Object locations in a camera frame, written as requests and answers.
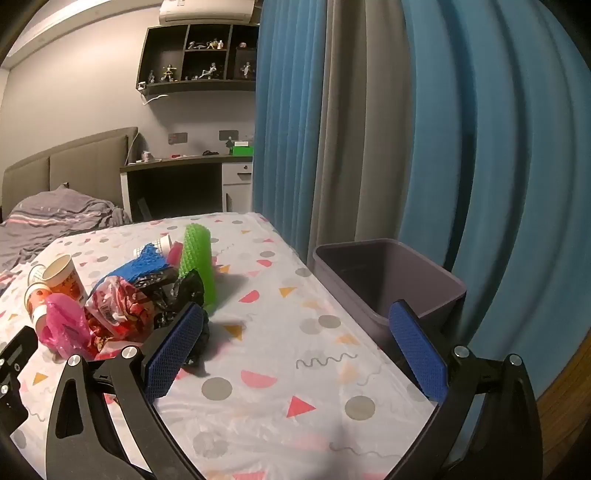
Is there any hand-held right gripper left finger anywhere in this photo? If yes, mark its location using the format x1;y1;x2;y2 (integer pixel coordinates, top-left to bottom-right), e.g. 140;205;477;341
45;301;206;480

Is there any grey striped blanket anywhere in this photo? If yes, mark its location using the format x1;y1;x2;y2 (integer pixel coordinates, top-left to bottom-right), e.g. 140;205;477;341
0;184;132;282

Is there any orange printed paper cup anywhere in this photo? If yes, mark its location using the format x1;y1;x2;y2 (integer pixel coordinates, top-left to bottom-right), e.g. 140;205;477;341
43;254;89;303
23;283;52;334

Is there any grey curtain panel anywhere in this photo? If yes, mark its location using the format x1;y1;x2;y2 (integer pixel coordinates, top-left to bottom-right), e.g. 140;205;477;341
307;0;419;259

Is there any black plastic bag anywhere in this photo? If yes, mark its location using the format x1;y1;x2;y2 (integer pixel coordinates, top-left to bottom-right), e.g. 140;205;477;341
134;268;211;370

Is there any row of figurines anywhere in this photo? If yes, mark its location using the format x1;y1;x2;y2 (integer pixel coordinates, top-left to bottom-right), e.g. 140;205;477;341
147;41;257;84

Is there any grey plastic trash bin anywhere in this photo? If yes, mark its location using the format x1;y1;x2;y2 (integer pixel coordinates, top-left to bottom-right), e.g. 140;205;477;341
313;238;467;365

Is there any dark wall shelf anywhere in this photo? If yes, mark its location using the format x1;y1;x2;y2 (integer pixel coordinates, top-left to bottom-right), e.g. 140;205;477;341
135;23;260;97

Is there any small white cup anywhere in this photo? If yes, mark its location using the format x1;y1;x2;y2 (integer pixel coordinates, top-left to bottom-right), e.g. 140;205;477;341
133;237;174;259

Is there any green foam mesh sleeve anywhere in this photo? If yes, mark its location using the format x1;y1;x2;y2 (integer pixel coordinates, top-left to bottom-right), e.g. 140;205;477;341
178;223;218;315

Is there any white drawer cabinet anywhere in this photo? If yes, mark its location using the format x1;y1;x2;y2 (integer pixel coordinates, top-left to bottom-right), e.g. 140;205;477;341
222;162;254;213

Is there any pink plastic bag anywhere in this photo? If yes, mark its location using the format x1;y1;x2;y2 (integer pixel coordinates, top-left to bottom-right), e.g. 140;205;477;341
36;294;93;361

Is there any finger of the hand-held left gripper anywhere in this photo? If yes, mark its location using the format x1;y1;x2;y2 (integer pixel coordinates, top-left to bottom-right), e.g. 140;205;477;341
0;327;38;435

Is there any dark desk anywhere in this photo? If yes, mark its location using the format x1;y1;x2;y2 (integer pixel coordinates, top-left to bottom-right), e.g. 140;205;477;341
119;154;254;222

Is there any red white snack wrapper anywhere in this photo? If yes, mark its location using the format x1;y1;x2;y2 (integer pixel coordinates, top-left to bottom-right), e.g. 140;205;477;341
84;275;155;354

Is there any white patterned tablecloth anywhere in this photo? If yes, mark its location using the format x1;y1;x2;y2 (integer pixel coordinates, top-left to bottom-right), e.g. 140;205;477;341
0;212;444;480

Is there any narrow blue curtain panel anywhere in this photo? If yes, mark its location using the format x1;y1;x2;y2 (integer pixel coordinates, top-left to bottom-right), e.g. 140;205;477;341
252;0;331;266

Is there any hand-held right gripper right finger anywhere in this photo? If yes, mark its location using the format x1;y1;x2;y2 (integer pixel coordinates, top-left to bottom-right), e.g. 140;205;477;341
389;299;543;480

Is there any white air conditioner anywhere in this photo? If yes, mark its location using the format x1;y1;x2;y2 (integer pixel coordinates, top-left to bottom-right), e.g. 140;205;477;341
158;0;256;25

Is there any wide blue curtain panel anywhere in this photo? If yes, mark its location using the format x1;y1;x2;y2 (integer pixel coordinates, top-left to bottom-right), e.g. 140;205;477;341
399;0;591;398

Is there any white printed paper cup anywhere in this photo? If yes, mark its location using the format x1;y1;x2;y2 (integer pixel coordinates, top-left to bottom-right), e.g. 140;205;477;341
27;262;49;289

